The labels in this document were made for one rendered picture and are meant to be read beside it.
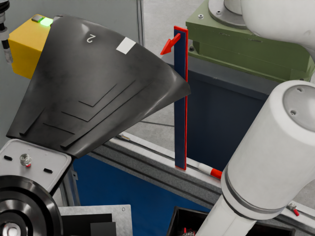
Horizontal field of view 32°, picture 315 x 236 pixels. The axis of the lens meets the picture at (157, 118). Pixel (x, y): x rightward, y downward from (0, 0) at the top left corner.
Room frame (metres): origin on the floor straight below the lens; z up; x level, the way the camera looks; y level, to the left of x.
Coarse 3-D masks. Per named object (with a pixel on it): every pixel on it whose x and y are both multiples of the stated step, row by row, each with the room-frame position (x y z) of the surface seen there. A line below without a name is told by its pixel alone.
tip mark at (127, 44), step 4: (124, 40) 0.67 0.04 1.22; (128, 40) 0.67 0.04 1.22; (120, 44) 0.66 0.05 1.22; (124, 44) 0.66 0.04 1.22; (128, 44) 0.66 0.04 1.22; (132, 44) 0.66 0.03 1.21; (120, 48) 0.65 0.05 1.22; (124, 48) 0.65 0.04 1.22; (128, 48) 0.65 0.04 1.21; (124, 52) 0.64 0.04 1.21
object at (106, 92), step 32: (64, 32) 0.67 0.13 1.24; (96, 32) 0.67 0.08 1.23; (64, 64) 0.61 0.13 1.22; (96, 64) 0.61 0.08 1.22; (128, 64) 0.62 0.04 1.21; (160, 64) 0.64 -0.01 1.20; (32, 96) 0.55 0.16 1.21; (64, 96) 0.55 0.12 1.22; (96, 96) 0.55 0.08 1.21; (128, 96) 0.56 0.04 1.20; (160, 96) 0.57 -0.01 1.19; (32, 128) 0.50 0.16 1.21; (64, 128) 0.49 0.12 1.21; (96, 128) 0.50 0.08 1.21
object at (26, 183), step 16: (0, 176) 0.37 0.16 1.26; (16, 176) 0.38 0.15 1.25; (0, 192) 0.36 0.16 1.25; (16, 192) 0.37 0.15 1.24; (32, 192) 0.37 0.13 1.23; (48, 192) 0.38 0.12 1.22; (0, 208) 0.35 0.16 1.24; (16, 208) 0.35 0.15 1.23; (32, 208) 0.36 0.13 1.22; (48, 208) 0.37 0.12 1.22; (0, 224) 0.34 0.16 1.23; (32, 224) 0.35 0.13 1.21; (48, 224) 0.36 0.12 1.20
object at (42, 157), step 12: (12, 144) 0.48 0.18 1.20; (24, 144) 0.48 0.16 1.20; (0, 156) 0.46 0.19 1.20; (12, 156) 0.46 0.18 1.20; (36, 156) 0.46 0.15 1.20; (48, 156) 0.45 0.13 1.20; (60, 156) 0.45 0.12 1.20; (0, 168) 0.44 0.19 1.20; (12, 168) 0.44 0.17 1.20; (24, 168) 0.44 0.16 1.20; (36, 168) 0.44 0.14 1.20; (48, 168) 0.44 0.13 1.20; (60, 168) 0.44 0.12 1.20; (36, 180) 0.42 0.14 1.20; (48, 180) 0.42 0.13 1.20
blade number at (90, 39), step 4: (88, 32) 0.67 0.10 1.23; (92, 32) 0.67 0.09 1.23; (84, 36) 0.66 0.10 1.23; (88, 36) 0.66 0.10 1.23; (92, 36) 0.66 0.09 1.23; (96, 36) 0.67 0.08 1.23; (84, 40) 0.66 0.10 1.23; (88, 40) 0.66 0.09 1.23; (92, 40) 0.66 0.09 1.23; (96, 40) 0.66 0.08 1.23; (88, 44) 0.65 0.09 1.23; (92, 44) 0.65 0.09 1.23
